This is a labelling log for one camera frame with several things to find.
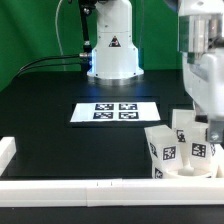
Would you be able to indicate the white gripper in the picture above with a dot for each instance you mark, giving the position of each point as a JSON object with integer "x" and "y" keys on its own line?
{"x": 204, "y": 82}

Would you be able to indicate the white round stool seat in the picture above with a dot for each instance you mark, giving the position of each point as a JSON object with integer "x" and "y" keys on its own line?
{"x": 189, "y": 173}

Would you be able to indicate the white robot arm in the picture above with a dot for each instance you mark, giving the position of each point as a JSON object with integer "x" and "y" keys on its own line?
{"x": 115, "y": 59}

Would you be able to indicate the white front fence bar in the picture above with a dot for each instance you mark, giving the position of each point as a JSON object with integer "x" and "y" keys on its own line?
{"x": 115, "y": 192}

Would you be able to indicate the white fence bar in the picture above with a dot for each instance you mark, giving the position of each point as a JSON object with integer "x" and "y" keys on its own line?
{"x": 115, "y": 192}
{"x": 7, "y": 151}

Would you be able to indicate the white marker sheet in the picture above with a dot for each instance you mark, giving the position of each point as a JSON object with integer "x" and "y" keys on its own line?
{"x": 115, "y": 111}

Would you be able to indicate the white left fence bar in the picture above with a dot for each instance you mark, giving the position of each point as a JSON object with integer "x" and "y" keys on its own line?
{"x": 7, "y": 151}

